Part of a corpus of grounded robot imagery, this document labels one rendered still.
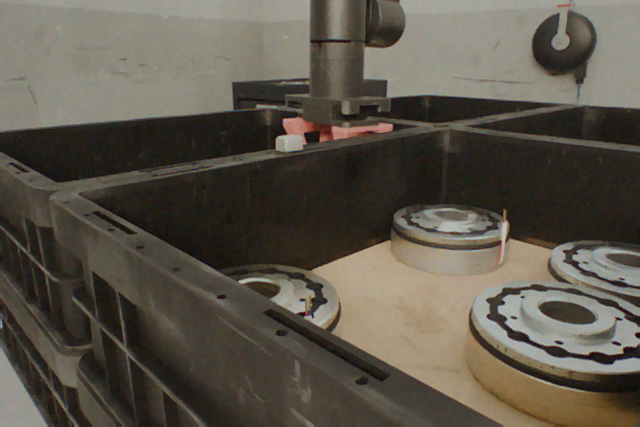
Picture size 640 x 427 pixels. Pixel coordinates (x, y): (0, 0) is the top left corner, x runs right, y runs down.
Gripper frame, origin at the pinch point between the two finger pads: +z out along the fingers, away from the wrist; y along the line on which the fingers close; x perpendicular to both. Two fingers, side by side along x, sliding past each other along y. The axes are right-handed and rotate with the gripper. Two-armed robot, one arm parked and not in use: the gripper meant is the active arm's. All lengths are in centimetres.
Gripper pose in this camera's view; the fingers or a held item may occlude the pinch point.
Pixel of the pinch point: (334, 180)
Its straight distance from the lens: 55.4
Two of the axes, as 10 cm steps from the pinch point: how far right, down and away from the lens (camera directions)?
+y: -6.3, -2.0, 7.5
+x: -7.8, 1.5, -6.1
